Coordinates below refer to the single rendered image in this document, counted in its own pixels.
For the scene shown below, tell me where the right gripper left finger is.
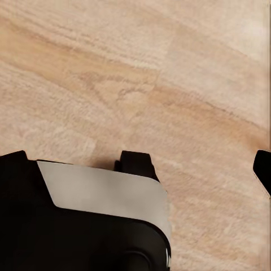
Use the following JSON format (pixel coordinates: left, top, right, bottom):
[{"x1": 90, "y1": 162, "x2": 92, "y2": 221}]
[{"x1": 0, "y1": 150, "x2": 29, "y2": 218}]

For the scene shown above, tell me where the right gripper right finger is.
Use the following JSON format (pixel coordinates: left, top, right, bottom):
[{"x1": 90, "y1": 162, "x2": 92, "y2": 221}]
[{"x1": 253, "y1": 150, "x2": 271, "y2": 196}]

